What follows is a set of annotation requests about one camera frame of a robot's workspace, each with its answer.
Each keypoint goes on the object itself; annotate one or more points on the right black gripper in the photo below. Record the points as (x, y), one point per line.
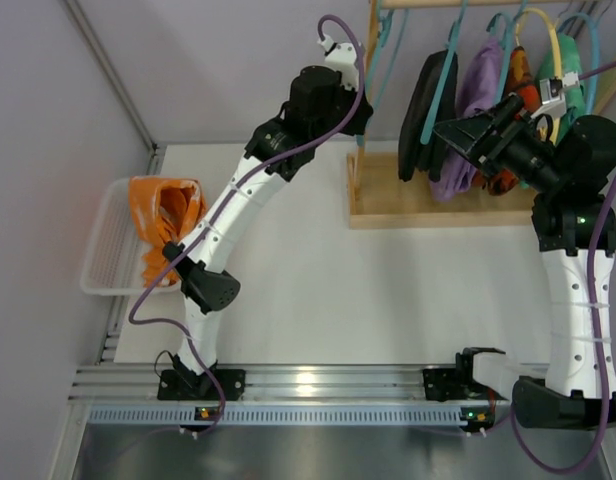
(495, 138)

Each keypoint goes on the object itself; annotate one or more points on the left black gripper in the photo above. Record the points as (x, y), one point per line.
(359, 112)

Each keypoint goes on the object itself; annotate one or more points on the black trousers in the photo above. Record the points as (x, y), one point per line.
(412, 155)

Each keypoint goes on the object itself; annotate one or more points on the orange white trousers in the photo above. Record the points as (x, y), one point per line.
(163, 210)

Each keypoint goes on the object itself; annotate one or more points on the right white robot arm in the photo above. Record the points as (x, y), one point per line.
(577, 244)

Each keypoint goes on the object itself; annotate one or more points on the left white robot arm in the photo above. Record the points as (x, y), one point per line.
(323, 101)

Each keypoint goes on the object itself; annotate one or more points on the purple trousers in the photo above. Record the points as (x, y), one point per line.
(477, 93)

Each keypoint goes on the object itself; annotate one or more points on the orange red patterned trousers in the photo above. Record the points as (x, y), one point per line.
(520, 81)

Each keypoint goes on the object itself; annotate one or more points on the yellow hanger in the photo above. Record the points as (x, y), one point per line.
(519, 23)

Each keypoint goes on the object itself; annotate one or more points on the green trousers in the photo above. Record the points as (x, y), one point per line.
(575, 99)

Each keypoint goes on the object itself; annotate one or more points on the blue hanger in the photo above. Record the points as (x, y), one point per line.
(592, 82)

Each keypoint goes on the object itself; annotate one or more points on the wooden clothes rack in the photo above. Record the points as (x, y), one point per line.
(378, 200)

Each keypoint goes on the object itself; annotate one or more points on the white plastic basket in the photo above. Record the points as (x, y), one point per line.
(113, 264)

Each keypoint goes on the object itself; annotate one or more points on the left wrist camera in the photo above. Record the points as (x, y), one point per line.
(342, 58)

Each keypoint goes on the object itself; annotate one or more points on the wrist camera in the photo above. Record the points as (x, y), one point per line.
(552, 93)
(342, 58)

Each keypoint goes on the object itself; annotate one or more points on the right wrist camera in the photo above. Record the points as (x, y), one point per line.
(552, 93)

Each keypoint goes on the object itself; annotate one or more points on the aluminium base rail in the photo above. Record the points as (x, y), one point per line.
(264, 383)

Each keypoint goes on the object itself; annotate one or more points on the grey slotted cable duct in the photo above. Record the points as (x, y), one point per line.
(286, 415)

